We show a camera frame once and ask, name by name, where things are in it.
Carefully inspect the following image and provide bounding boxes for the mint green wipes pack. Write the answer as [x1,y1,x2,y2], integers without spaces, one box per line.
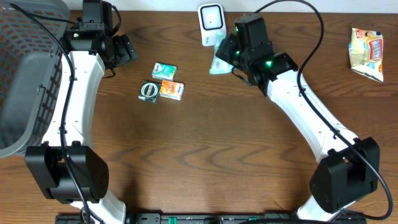
[209,32,233,75]

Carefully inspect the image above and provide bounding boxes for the teal Kleenex tissue pack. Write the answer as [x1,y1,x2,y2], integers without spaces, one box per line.
[152,62,177,81]

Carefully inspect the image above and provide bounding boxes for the dark green round-logo packet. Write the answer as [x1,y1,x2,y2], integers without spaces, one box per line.
[138,80,161,103]

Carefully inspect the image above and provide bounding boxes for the orange Kleenex tissue pack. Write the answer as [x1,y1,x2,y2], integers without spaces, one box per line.
[160,80,185,100]

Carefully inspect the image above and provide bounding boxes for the cream snack bag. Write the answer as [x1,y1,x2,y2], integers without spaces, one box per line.
[348,28,384,83]

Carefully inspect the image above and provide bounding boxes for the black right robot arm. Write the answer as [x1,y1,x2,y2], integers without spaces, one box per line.
[216,13,380,221]

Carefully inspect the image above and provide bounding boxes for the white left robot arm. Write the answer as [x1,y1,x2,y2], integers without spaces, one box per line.
[25,1,137,223]

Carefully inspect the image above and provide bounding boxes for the white barcode scanner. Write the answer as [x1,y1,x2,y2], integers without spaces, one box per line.
[197,3,226,47]

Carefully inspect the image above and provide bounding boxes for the dark grey plastic basket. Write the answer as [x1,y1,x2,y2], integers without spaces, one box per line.
[1,1,62,157]

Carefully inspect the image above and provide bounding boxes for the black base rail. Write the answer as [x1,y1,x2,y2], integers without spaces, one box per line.
[54,212,368,224]

